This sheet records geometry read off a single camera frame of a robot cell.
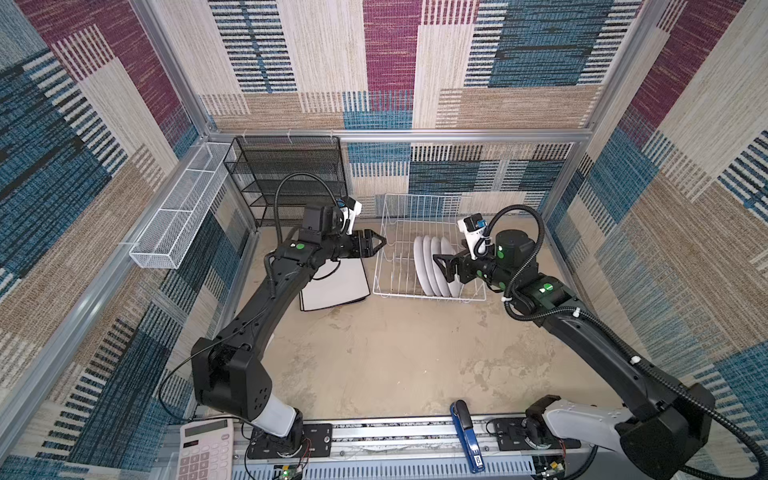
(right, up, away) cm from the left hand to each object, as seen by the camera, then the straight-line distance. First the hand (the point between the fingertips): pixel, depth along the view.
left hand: (378, 237), depth 77 cm
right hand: (+18, -4, -3) cm, 19 cm away
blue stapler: (+22, -47, -6) cm, 52 cm away
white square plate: (-12, -12, +7) cm, 19 cm away
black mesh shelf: (-41, +27, +27) cm, 56 cm away
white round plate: (+12, -4, +12) cm, 17 cm away
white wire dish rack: (+13, +5, +38) cm, 40 cm away
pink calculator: (-40, -50, -6) cm, 65 cm away
